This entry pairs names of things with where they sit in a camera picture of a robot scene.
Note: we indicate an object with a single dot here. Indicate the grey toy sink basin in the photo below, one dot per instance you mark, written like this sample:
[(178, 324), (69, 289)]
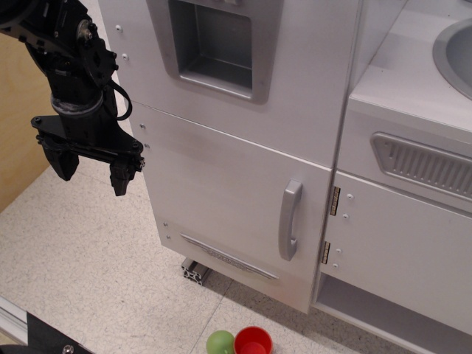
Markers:
[(452, 56)]

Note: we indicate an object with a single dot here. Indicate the silver fridge door handle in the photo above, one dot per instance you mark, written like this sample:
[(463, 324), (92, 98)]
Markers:
[(291, 197)]

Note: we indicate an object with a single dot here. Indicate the aluminium frame rail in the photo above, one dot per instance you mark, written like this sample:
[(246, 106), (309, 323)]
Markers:
[(14, 327)]

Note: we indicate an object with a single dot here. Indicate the silver vent grille panel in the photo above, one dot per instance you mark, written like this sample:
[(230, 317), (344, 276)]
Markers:
[(429, 166)]

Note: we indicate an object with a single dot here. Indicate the brass hinge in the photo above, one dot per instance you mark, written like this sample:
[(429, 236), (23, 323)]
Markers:
[(334, 201), (326, 251)]

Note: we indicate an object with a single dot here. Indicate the white fridge door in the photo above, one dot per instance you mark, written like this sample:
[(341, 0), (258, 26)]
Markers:
[(227, 192)]

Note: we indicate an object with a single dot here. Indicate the white toy fridge cabinet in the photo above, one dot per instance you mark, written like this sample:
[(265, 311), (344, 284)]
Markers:
[(240, 106)]

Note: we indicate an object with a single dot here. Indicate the lower brass hinge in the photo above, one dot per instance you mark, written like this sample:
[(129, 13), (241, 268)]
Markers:
[(326, 251)]

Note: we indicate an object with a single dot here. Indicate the white toy kitchen counter unit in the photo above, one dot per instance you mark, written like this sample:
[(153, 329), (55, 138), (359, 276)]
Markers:
[(403, 94)]

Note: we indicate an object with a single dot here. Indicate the green toy ball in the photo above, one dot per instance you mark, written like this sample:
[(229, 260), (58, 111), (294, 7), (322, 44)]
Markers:
[(220, 342)]

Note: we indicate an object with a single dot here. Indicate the black bracket with screw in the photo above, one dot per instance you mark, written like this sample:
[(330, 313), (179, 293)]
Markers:
[(46, 339)]

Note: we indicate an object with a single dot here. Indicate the red toy cup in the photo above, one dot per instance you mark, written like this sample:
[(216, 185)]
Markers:
[(253, 339)]

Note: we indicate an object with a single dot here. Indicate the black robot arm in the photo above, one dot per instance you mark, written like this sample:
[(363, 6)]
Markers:
[(65, 45)]

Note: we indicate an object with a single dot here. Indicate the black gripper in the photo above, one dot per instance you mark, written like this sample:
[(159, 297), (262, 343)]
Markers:
[(94, 136)]

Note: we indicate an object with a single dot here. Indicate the plywood board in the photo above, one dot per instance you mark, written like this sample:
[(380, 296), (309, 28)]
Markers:
[(24, 95)]

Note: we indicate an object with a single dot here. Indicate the white cabinet door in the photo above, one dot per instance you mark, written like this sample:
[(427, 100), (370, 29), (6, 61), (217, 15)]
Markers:
[(406, 250)]

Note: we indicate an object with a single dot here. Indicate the upper brass hinge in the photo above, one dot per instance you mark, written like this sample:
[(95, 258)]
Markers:
[(334, 201)]

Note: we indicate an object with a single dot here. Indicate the aluminium extrusion profile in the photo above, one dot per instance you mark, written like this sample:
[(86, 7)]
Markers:
[(195, 271)]

